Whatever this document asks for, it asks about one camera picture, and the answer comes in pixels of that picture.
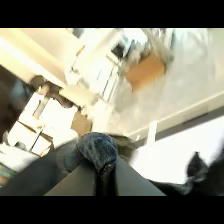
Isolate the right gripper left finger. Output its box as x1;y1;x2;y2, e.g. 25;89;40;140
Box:
44;161;99;197

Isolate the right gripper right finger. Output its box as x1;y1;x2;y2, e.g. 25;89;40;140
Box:
114;155;167;197

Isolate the dark blue garment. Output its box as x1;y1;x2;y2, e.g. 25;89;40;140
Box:
0;131;138;197

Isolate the black garment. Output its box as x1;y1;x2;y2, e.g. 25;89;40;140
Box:
149;139;224;197

